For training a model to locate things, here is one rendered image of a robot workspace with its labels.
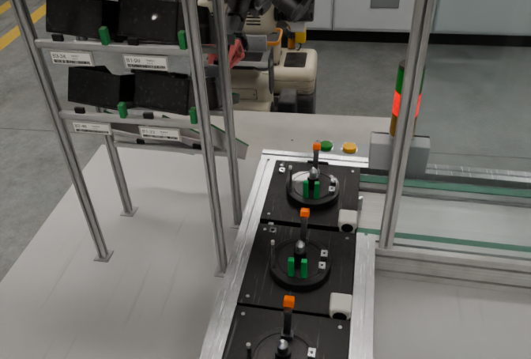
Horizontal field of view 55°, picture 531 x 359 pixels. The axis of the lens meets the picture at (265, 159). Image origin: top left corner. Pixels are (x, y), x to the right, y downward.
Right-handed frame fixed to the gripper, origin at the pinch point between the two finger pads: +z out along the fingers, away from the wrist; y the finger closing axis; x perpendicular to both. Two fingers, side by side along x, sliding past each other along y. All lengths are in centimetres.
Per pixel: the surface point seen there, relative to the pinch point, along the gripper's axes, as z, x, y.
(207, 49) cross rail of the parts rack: 6.0, -16.2, 3.4
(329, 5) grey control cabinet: -208, 221, -25
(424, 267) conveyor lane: 34, 23, 56
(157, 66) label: 19.4, -28.7, 1.2
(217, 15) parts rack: 1.9, -22.6, 6.3
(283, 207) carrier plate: 26.6, 20.2, 20.0
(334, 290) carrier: 46, 10, 37
